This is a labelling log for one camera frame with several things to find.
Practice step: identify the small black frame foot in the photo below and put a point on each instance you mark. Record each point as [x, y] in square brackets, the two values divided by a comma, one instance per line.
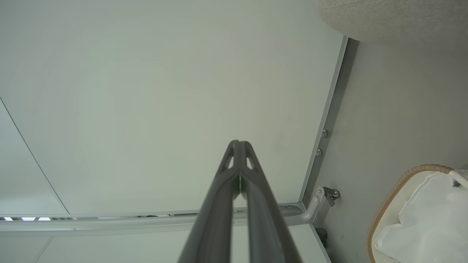
[322, 237]

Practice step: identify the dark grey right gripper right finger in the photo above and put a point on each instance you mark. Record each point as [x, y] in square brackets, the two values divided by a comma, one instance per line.
[267, 226]

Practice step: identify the small metal caster bracket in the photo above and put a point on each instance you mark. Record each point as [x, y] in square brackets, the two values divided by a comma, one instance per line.
[331, 194]

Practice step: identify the grey horizontal metal rail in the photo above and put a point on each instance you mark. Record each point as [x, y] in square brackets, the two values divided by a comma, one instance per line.
[109, 223]

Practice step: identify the upright aluminium frame profile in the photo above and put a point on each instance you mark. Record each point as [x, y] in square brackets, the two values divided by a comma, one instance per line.
[329, 120]

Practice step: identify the white basket liner fabric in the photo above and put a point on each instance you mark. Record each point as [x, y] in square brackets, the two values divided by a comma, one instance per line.
[431, 226]

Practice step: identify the grey fabric sofa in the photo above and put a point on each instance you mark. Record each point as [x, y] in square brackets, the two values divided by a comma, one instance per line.
[402, 18]

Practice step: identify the wicker-rimmed white laundry basket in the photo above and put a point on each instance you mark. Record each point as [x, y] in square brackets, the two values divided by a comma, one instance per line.
[387, 219]

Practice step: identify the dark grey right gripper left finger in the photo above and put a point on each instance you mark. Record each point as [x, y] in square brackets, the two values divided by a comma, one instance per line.
[215, 219]

